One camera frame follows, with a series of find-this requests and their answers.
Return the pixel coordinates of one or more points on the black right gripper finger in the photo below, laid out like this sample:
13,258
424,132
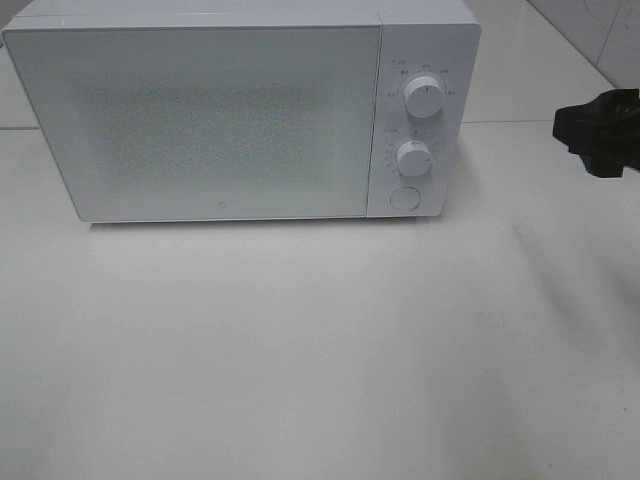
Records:
609,124
609,165

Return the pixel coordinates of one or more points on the white timer knob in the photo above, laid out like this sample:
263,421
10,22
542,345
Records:
414,159

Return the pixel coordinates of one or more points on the round white door button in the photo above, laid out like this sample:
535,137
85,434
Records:
405,199

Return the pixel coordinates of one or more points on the white microwave door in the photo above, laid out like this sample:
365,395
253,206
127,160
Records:
205,124

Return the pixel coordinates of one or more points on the upper white power knob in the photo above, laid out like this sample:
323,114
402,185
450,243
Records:
423,95

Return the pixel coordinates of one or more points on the white microwave oven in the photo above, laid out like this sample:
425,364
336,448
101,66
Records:
441,37

